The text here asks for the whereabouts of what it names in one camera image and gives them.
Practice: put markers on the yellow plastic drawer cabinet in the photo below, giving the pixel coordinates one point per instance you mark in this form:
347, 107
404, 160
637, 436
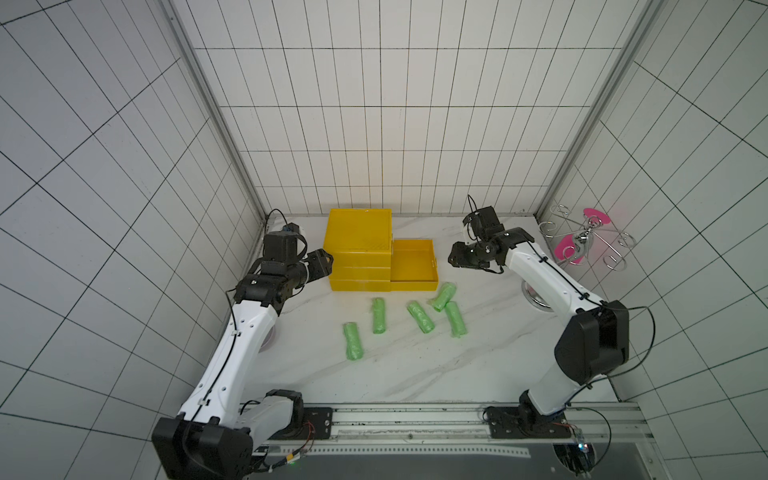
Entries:
361, 244

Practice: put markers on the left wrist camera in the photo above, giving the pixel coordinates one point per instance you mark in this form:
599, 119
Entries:
290, 230

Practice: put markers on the yellow bottom drawer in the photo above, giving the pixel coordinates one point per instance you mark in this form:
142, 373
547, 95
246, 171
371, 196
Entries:
414, 266

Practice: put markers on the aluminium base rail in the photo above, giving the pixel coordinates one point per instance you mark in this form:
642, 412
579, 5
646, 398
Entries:
440, 423

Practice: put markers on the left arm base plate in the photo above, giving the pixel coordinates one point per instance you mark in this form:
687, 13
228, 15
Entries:
313, 423

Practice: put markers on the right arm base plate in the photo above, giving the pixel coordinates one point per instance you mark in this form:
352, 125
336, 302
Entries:
522, 422

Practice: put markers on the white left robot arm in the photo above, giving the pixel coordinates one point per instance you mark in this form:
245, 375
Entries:
216, 433

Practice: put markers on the chrome cup holder stand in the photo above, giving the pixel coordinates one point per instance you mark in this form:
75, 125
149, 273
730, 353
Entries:
608, 235

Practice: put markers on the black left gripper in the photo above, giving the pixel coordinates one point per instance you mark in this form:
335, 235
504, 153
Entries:
322, 268

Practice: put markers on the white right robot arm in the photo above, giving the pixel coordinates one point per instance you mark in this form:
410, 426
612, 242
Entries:
595, 336

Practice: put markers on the green bag roll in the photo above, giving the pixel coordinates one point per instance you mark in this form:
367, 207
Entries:
379, 324
458, 326
354, 348
417, 312
445, 294

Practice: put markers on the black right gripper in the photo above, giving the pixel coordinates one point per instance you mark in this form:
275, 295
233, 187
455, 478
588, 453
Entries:
463, 257

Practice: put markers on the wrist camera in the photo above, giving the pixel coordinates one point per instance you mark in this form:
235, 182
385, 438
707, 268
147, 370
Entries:
290, 230
483, 224

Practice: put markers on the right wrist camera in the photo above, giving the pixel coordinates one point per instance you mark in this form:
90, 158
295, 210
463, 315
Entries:
483, 224

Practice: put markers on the pink cup upper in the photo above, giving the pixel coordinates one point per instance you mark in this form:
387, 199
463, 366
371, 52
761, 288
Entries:
596, 217

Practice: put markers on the pink cup on stand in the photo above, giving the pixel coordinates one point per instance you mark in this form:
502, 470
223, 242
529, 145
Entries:
569, 250

